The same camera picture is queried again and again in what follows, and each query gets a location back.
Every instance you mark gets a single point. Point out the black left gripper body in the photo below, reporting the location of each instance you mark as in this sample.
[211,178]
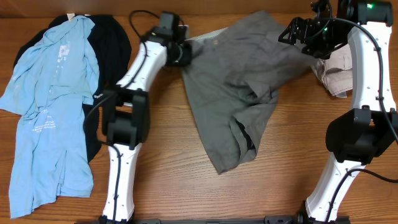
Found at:
[181,54]

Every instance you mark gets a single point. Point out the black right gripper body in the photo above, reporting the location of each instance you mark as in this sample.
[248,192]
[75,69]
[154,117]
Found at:
[319,38]

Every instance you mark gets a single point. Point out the grey shorts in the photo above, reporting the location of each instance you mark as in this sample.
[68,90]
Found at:
[232,85]

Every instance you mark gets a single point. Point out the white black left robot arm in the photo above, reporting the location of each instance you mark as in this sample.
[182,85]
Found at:
[126,117]

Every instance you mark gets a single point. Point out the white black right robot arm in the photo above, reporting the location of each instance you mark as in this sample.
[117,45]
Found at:
[354,139]

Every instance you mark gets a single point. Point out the beige folded shorts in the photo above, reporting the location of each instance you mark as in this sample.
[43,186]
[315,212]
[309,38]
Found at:
[336,73]

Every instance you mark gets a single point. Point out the black t-shirt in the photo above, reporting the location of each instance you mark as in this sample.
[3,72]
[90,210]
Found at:
[105,56]

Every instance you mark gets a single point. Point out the light blue t-shirt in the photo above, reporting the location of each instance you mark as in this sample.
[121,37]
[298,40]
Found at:
[37,182]

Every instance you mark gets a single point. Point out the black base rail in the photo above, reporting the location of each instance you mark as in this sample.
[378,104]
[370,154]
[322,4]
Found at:
[265,220]

